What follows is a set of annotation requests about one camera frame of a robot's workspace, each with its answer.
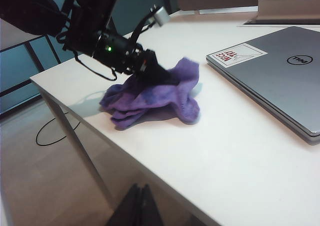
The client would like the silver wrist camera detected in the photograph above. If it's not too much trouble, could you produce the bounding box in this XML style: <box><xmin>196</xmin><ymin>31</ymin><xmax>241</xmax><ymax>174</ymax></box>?
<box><xmin>152</xmin><ymin>6</ymin><xmax>171</xmax><ymax>27</ymax></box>

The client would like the purple microfibre rag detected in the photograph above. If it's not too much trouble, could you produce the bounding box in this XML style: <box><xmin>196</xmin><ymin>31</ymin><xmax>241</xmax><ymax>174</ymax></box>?
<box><xmin>99</xmin><ymin>57</ymin><xmax>201</xmax><ymax>131</ymax></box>

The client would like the black floor cable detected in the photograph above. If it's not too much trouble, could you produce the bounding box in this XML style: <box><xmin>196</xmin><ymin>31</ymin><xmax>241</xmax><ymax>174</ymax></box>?
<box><xmin>35</xmin><ymin>110</ymin><xmax>81</xmax><ymax>146</ymax></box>

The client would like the white red-lettered sticker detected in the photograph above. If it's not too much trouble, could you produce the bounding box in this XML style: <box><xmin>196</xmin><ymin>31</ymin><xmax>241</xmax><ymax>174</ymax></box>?
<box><xmin>207</xmin><ymin>43</ymin><xmax>266</xmax><ymax>68</ymax></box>

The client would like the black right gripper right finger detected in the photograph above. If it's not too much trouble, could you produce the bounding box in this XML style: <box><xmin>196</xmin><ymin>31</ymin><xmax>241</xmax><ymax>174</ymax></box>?
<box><xmin>141</xmin><ymin>183</ymin><xmax>165</xmax><ymax>226</ymax></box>

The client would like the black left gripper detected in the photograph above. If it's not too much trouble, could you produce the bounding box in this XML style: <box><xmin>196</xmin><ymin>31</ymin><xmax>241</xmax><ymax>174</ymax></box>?
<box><xmin>92</xmin><ymin>30</ymin><xmax>182</xmax><ymax>85</ymax></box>

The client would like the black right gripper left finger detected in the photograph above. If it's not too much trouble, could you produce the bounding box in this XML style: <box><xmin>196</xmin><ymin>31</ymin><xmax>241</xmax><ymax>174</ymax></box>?
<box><xmin>106</xmin><ymin>182</ymin><xmax>144</xmax><ymax>226</ymax></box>

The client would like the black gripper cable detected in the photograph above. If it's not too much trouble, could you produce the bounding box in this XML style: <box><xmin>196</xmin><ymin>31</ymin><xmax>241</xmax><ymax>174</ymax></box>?
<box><xmin>74</xmin><ymin>52</ymin><xmax>118</xmax><ymax>81</ymax></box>

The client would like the silver Dell laptop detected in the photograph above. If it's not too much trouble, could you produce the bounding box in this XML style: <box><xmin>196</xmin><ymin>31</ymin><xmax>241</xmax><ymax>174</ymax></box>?
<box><xmin>206</xmin><ymin>26</ymin><xmax>320</xmax><ymax>144</ymax></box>

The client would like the white table leg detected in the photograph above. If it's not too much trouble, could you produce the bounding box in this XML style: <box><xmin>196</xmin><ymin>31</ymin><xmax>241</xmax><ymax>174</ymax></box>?
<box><xmin>44</xmin><ymin>95</ymin><xmax>115</xmax><ymax>205</ymax></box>

